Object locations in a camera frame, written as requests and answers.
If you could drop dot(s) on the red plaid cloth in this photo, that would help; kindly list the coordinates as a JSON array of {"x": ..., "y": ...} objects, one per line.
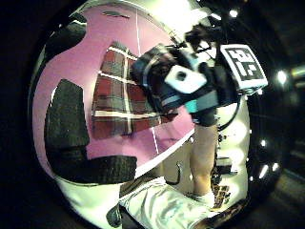
[{"x": 116, "y": 95}]

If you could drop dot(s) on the the person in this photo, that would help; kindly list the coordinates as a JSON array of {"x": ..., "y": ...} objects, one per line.
[{"x": 165, "y": 206}]

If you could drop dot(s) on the white palm camera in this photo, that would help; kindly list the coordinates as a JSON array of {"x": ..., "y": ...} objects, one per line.
[{"x": 184, "y": 79}]

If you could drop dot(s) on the white marker cube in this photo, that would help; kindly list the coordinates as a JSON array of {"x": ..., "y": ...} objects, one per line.
[{"x": 243, "y": 63}]

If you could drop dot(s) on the ceiling lamp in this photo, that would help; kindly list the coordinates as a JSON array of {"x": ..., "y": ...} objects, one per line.
[
  {"x": 281, "y": 77},
  {"x": 263, "y": 171},
  {"x": 263, "y": 142},
  {"x": 233, "y": 13}
]

